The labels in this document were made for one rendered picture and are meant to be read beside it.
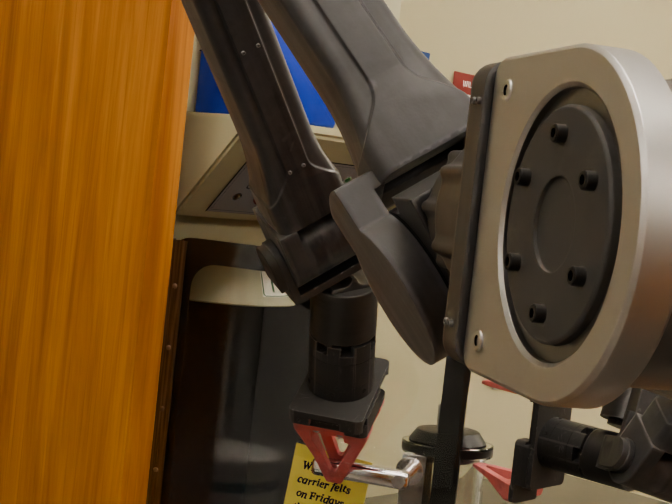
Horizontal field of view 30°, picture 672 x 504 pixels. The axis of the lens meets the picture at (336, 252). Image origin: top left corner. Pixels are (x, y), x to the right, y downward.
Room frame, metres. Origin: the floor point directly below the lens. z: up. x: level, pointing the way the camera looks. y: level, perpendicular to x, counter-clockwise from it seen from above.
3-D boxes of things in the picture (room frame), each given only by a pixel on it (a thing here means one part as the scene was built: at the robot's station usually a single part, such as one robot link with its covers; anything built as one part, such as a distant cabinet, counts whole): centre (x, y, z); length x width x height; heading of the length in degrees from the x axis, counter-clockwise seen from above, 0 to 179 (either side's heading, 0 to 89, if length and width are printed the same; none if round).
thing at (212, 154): (1.30, 0.02, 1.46); 0.32 x 0.12 x 0.10; 136
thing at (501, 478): (1.41, -0.22, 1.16); 0.09 x 0.07 x 0.07; 46
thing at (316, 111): (1.24, 0.08, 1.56); 0.10 x 0.10 x 0.09; 46
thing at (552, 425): (1.36, -0.27, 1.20); 0.07 x 0.07 x 0.10; 46
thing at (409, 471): (1.14, -0.05, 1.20); 0.10 x 0.05 x 0.03; 76
